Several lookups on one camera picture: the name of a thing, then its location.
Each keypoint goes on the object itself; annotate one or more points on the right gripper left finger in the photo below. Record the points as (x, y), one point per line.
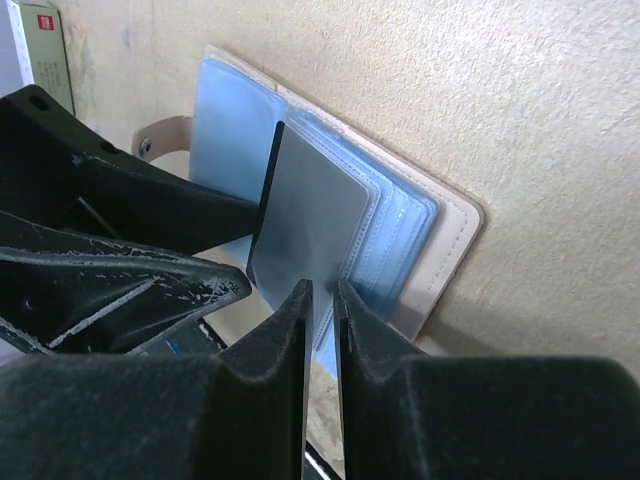
(240, 414)

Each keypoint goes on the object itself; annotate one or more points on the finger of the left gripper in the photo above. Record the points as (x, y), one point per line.
(58, 173)
(66, 292)

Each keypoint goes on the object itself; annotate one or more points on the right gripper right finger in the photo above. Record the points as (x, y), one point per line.
(407, 414)

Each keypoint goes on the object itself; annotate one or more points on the dark grey credit card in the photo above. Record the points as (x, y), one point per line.
(311, 211)

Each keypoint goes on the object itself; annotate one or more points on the white green paper box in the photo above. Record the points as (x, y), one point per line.
(38, 36)

